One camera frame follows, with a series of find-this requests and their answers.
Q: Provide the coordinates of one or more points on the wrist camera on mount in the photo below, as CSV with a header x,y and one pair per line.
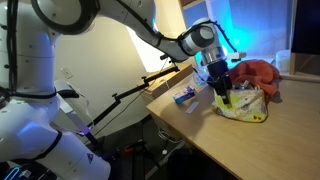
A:
x,y
237,55

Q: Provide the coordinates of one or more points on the yellow green floral bag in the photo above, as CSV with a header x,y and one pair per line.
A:
x,y
246,106

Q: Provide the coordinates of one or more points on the black camera bar on stand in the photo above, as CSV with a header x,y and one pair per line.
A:
x,y
164,56

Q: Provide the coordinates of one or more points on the clear glass cup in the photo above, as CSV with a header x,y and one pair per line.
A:
x,y
200,80

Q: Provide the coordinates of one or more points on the white candle jar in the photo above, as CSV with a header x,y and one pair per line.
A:
x,y
282,61

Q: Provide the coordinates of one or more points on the white plug charger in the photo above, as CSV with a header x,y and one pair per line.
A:
x,y
164,152

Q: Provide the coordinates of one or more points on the wooden shelf unit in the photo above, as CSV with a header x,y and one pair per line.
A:
x,y
300,63

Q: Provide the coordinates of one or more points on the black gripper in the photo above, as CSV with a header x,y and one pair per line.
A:
x,y
218,75

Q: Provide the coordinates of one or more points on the white wall socket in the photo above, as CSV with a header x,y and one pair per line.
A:
x,y
66,73

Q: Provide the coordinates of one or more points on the dark blue backpack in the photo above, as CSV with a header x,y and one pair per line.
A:
x,y
193,166

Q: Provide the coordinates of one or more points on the tan cardboard box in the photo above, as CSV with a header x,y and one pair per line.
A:
x,y
166,83

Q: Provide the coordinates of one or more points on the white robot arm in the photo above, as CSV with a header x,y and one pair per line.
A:
x,y
30,83

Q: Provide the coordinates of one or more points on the blue tissue packet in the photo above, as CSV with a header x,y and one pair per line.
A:
x,y
183,95

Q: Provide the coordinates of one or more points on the black jointed stand arm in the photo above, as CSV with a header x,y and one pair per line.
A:
x,y
115,97

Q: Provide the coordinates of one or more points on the white paper strip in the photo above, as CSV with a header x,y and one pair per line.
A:
x,y
192,107

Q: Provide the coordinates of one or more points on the orange pink terry towel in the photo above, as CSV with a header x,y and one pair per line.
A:
x,y
256,73

